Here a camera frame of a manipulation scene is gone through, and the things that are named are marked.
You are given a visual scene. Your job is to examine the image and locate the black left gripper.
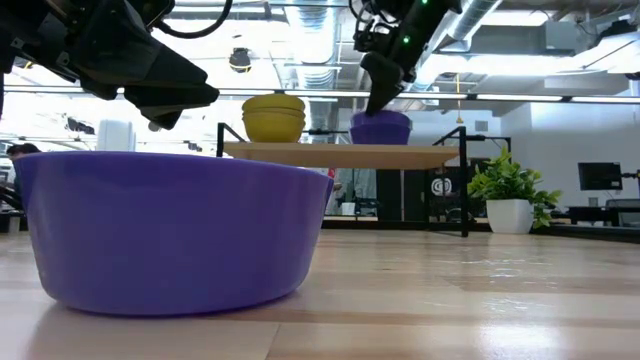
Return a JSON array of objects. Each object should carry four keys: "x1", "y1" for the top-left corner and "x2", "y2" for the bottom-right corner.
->
[{"x1": 29, "y1": 0, "x2": 220, "y2": 131}]

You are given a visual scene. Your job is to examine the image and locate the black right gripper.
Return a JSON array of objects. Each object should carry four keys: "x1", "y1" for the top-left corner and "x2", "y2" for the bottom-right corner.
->
[{"x1": 360, "y1": 24, "x2": 429, "y2": 117}]

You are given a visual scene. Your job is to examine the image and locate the purple plastic bowl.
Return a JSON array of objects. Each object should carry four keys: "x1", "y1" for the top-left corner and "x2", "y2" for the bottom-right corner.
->
[
  {"x1": 348, "y1": 110, "x2": 414, "y2": 146},
  {"x1": 12, "y1": 151, "x2": 335, "y2": 317}
]

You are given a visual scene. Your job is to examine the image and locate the yellow ceramic bowl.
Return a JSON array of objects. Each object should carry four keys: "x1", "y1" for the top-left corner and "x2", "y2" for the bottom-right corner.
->
[
  {"x1": 241, "y1": 107, "x2": 306, "y2": 122},
  {"x1": 241, "y1": 93, "x2": 306, "y2": 114},
  {"x1": 243, "y1": 117, "x2": 305, "y2": 144}
]

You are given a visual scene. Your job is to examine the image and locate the black background railing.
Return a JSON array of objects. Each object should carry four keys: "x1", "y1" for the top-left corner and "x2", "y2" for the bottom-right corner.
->
[{"x1": 303, "y1": 128, "x2": 357, "y2": 146}]

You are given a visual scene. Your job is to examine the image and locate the wooden shelf board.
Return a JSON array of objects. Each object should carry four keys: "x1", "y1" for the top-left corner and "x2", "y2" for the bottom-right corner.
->
[{"x1": 222, "y1": 141, "x2": 462, "y2": 171}]

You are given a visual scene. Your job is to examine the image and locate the small yellow hanging pendant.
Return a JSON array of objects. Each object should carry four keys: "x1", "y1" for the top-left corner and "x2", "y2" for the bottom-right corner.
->
[{"x1": 453, "y1": 73, "x2": 464, "y2": 125}]

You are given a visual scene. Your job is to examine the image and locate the silver ceiling pipe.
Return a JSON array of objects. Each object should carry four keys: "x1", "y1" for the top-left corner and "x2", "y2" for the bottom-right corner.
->
[{"x1": 447, "y1": 0, "x2": 504, "y2": 41}]

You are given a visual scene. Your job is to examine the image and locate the round logo sign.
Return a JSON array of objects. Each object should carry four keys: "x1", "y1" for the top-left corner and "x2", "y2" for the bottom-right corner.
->
[{"x1": 430, "y1": 177, "x2": 454, "y2": 197}]

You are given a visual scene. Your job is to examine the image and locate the person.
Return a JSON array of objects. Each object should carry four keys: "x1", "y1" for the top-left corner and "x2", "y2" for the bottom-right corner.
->
[{"x1": 0, "y1": 143, "x2": 42, "y2": 201}]

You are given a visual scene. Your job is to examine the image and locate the green leafy plant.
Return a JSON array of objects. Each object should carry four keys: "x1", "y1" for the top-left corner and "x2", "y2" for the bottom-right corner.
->
[{"x1": 467, "y1": 147, "x2": 563, "y2": 230}]

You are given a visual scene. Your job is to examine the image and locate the white plant pot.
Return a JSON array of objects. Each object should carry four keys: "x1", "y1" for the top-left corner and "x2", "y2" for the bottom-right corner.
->
[{"x1": 485, "y1": 198, "x2": 535, "y2": 236}]

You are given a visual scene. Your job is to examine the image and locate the grey bin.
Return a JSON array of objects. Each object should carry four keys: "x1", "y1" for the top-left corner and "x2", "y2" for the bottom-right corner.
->
[{"x1": 0, "y1": 209, "x2": 24, "y2": 234}]

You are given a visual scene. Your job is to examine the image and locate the black computer monitor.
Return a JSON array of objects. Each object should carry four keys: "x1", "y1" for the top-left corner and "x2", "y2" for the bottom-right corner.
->
[{"x1": 578, "y1": 162, "x2": 624, "y2": 192}]

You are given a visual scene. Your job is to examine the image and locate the black desk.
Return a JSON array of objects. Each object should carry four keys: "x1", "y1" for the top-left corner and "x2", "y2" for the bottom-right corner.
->
[{"x1": 567, "y1": 198, "x2": 640, "y2": 227}]

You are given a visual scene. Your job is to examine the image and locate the black low platform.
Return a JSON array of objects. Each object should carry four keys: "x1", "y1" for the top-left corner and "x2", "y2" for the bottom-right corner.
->
[{"x1": 322, "y1": 215, "x2": 640, "y2": 245}]

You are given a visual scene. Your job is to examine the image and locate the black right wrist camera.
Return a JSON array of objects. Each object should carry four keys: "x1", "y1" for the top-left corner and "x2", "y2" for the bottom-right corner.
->
[{"x1": 352, "y1": 19, "x2": 384, "y2": 54}]

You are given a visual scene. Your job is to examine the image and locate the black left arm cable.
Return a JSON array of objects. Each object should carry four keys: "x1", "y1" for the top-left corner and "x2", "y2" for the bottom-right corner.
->
[{"x1": 154, "y1": 0, "x2": 234, "y2": 40}]

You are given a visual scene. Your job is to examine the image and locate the silver spiral ventilation duct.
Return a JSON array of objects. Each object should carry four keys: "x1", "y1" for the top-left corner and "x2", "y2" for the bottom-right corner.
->
[{"x1": 284, "y1": 0, "x2": 346, "y2": 131}]

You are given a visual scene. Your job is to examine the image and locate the black metal shelf bracket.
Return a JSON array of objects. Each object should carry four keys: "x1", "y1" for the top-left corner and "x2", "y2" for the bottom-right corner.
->
[
  {"x1": 432, "y1": 125, "x2": 512, "y2": 239},
  {"x1": 216, "y1": 122, "x2": 247, "y2": 159}
]

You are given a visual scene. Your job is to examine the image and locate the black ceiling dome camera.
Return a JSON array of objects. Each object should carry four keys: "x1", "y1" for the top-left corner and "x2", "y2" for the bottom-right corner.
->
[{"x1": 228, "y1": 47, "x2": 253, "y2": 74}]

